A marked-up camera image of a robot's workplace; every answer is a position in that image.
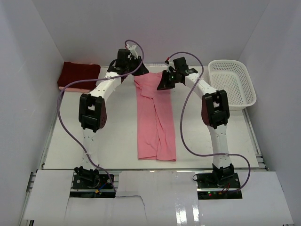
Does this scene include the white perforated plastic basket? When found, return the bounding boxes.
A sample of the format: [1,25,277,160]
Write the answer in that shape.
[208,60,257,111]

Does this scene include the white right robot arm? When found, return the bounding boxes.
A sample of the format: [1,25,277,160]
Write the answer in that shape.
[157,57,235,186]

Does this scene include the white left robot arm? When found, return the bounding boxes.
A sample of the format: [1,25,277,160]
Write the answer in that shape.
[75,48,149,184]

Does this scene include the white paper strip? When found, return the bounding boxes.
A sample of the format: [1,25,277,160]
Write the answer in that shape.
[146,63,166,67]

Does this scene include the folded dark red t-shirt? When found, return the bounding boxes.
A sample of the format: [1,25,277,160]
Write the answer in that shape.
[57,62,101,89]

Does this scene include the folded light pink t-shirt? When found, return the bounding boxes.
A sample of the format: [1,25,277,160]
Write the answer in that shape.
[64,87,91,94]

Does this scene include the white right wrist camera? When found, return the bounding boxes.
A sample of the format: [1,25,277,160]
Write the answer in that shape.
[165,60,176,73]

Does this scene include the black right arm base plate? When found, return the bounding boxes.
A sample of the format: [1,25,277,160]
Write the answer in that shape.
[192,173,243,200]

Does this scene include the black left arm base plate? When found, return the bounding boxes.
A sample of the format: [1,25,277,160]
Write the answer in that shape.
[70,174,116,198]

